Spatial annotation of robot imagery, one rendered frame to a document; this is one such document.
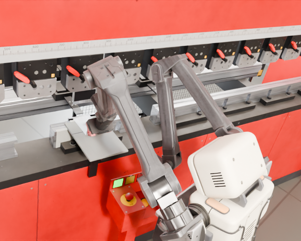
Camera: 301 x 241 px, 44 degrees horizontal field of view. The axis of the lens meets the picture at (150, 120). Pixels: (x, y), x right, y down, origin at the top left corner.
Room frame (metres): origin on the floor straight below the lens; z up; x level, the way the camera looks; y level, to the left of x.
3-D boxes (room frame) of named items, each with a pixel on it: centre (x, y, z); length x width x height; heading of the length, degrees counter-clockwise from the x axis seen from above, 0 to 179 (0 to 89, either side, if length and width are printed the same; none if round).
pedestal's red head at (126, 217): (1.22, -0.02, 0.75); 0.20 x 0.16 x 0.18; 128
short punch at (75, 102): (1.41, 0.31, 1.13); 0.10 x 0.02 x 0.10; 130
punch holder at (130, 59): (1.52, 0.18, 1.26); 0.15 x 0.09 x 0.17; 130
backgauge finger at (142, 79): (1.85, 0.04, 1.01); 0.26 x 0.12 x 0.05; 40
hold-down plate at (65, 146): (1.39, 0.25, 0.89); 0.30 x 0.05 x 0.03; 130
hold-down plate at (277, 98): (2.27, -0.80, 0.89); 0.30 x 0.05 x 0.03; 130
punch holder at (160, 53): (1.65, 0.03, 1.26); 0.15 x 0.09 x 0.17; 130
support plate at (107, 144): (1.30, 0.22, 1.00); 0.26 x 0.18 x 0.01; 40
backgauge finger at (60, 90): (1.53, 0.41, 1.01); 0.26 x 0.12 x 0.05; 40
